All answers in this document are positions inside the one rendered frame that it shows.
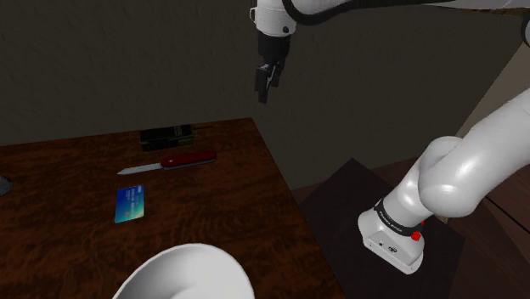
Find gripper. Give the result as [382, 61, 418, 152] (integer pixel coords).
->
[254, 31, 291, 104]

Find red pocket knife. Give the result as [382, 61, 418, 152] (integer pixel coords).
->
[116, 149, 218, 176]

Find black box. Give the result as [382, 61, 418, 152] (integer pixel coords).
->
[139, 124, 195, 152]

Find brown wooden table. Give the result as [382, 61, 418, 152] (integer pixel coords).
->
[0, 117, 347, 299]

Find blue card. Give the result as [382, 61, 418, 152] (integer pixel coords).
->
[114, 184, 145, 224]

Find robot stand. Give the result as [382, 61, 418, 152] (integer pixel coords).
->
[298, 157, 466, 299]

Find white bowl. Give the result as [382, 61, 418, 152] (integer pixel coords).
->
[111, 242, 256, 299]

